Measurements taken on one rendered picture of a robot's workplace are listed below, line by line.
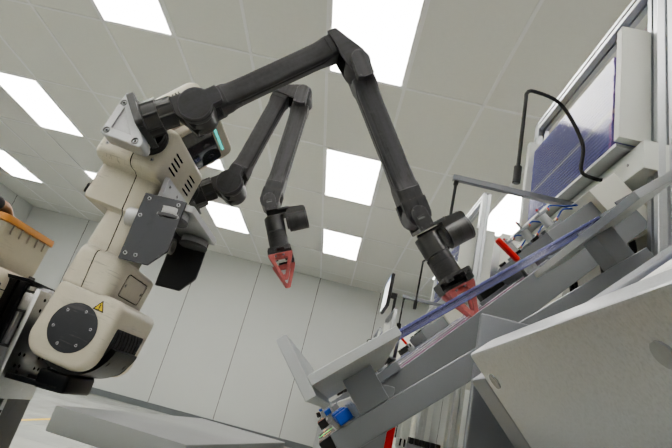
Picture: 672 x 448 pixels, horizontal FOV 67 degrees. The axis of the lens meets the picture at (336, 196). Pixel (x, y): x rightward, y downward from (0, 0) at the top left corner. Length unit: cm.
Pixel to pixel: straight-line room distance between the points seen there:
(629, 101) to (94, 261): 126
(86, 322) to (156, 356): 905
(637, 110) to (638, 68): 12
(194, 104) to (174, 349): 914
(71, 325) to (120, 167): 38
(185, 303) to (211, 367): 130
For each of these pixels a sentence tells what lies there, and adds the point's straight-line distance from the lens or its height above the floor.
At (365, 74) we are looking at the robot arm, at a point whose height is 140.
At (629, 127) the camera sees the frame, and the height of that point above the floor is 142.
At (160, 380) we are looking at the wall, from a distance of 1019.
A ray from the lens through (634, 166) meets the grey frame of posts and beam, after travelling 128.
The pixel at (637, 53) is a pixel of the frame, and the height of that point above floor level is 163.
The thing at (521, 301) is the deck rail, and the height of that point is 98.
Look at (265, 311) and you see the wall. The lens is 999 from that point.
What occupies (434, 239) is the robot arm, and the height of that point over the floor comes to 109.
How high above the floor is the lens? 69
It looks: 23 degrees up
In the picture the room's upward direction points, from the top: 15 degrees clockwise
